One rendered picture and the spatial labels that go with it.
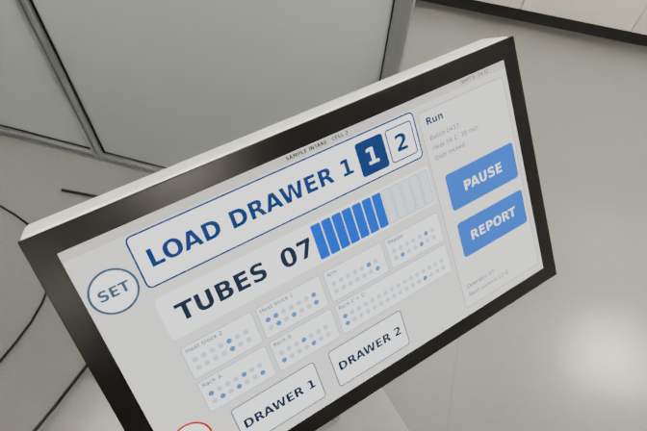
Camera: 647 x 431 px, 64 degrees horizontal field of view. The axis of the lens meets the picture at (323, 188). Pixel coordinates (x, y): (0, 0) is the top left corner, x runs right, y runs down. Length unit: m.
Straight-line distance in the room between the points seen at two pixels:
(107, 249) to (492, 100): 0.42
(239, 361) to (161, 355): 0.07
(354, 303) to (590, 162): 1.82
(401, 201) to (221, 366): 0.24
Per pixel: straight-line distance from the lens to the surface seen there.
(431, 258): 0.59
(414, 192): 0.55
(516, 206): 0.65
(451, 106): 0.57
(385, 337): 0.59
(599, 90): 2.61
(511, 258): 0.67
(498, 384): 1.71
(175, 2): 1.37
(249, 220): 0.48
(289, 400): 0.57
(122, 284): 0.47
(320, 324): 0.54
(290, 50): 1.32
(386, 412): 1.57
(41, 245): 0.46
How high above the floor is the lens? 1.55
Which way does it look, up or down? 55 degrees down
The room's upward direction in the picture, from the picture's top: 4 degrees clockwise
